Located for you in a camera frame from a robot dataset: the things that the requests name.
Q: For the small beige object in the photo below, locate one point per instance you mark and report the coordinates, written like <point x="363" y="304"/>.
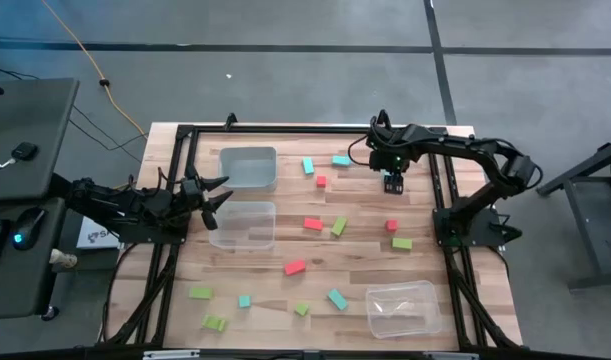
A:
<point x="62" y="259"/>

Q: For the dark metal table frame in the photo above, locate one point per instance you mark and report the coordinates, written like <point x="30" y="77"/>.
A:
<point x="585" y="166"/>

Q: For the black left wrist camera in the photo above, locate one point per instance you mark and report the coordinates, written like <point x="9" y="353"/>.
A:
<point x="191" y="188"/>

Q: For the green cube block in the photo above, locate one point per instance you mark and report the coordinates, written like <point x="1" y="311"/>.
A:
<point x="301" y="309"/>

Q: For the black table clamp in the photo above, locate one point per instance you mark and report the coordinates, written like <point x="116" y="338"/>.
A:
<point x="383" y="119"/>
<point x="230" y="120"/>

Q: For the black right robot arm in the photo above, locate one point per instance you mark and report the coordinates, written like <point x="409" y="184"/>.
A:
<point x="465" y="147"/>

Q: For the red cube block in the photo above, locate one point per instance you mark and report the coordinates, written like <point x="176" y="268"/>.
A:
<point x="321" y="181"/>
<point x="391" y="225"/>

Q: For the black desk caster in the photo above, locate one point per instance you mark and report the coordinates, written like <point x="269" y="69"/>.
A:
<point x="49" y="314"/>

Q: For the clear plastic bin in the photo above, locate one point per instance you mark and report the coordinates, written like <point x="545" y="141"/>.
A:
<point x="405" y="312"/>
<point x="245" y="220"/>

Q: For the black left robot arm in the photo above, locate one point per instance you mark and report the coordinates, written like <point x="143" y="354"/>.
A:
<point x="110" y="200"/>

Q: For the dark grey desk top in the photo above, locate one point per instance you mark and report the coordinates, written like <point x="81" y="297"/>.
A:
<point x="35" y="115"/>
<point x="15" y="290"/>

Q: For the black mouse with blue light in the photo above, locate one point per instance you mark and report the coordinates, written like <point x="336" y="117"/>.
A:
<point x="32" y="222"/>

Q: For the red rectangular block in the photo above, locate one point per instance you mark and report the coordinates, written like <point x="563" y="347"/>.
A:
<point x="295" y="267"/>
<point x="313" y="224"/>

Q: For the black aluminium table frame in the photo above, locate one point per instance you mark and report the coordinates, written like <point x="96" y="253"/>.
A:
<point x="310" y="130"/>

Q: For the small black desk device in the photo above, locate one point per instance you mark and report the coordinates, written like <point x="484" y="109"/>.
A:
<point x="25" y="151"/>

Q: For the white printed box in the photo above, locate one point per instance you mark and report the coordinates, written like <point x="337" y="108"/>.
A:
<point x="92" y="235"/>

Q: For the teal cube block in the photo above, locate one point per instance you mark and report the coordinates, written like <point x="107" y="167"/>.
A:
<point x="244" y="301"/>

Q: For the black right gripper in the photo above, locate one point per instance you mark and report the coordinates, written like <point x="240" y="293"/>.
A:
<point x="385" y="161"/>

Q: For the silver metal bracket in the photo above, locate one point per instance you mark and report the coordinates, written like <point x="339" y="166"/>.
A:
<point x="450" y="356"/>
<point x="171" y="355"/>

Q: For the green rectangular block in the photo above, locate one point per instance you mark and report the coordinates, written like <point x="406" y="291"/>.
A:
<point x="402" y="243"/>
<point x="201" y="293"/>
<point x="214" y="323"/>
<point x="339" y="226"/>

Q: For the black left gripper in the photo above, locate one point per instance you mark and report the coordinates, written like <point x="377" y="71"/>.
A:
<point x="192" y="212"/>

